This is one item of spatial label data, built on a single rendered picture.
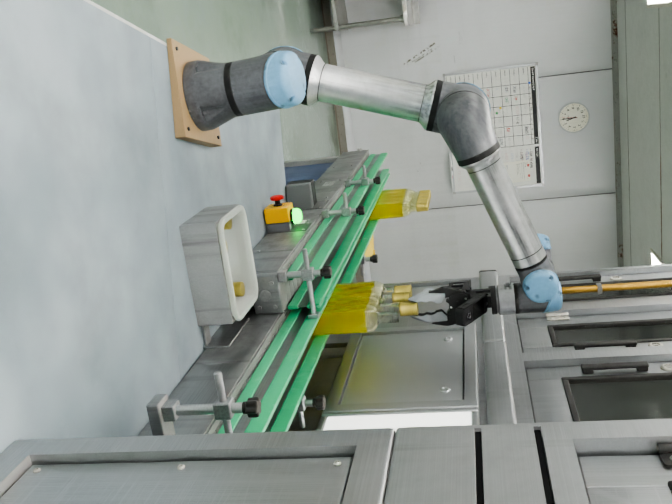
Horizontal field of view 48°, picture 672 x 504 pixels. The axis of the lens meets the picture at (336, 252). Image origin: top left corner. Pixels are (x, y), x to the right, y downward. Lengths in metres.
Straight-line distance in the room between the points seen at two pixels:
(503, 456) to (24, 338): 0.63
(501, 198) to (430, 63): 6.02
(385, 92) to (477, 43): 5.90
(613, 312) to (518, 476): 1.47
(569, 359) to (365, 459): 1.14
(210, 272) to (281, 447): 0.75
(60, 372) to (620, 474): 0.75
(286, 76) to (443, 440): 0.95
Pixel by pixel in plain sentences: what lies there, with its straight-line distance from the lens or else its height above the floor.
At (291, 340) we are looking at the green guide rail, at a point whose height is 0.93.
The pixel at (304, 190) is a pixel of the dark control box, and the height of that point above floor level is 0.82.
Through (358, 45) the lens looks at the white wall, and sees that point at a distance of 7.65.
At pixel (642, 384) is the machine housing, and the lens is 1.85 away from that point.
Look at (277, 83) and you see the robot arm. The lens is 1.59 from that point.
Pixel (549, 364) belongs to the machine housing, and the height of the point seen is 1.49.
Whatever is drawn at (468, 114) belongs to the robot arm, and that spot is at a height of 1.35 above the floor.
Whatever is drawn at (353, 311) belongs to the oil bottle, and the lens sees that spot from 1.81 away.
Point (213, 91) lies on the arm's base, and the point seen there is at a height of 0.83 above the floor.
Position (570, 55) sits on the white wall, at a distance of 7.66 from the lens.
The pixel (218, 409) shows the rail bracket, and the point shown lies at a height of 0.95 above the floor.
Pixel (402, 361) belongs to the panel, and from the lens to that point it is 1.89.
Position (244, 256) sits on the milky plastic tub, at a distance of 1.71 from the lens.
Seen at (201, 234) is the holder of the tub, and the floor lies 0.80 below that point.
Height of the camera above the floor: 1.35
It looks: 11 degrees down
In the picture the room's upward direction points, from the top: 85 degrees clockwise
